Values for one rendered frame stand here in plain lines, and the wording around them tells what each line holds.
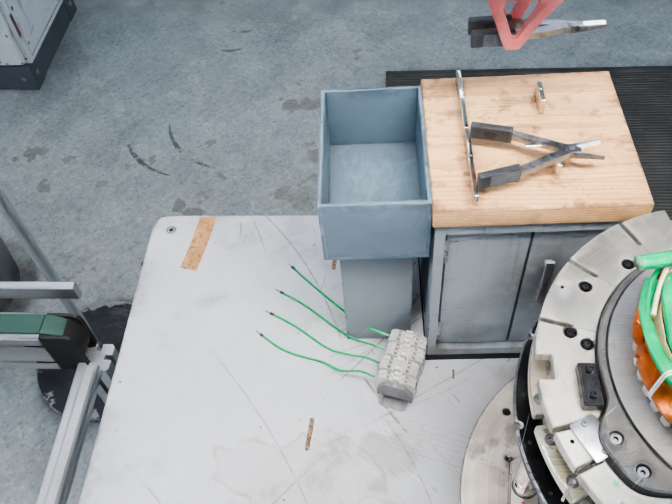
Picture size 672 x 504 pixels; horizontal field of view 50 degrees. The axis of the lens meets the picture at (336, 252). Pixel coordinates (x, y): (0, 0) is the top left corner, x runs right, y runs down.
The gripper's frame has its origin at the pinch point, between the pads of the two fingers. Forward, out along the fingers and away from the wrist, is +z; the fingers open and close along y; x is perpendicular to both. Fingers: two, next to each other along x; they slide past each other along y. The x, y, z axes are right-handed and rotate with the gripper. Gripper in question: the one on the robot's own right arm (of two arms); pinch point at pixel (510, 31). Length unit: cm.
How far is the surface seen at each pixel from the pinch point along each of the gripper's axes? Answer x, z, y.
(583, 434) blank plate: 0.5, 5.2, 37.0
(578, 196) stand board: 5.7, 8.9, 12.8
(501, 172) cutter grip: -1.6, 6.0, 12.1
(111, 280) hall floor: -84, 119, -54
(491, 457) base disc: -0.8, 35.0, 27.7
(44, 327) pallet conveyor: -58, 41, 7
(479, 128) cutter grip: -2.8, 6.4, 6.1
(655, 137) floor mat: 74, 116, -99
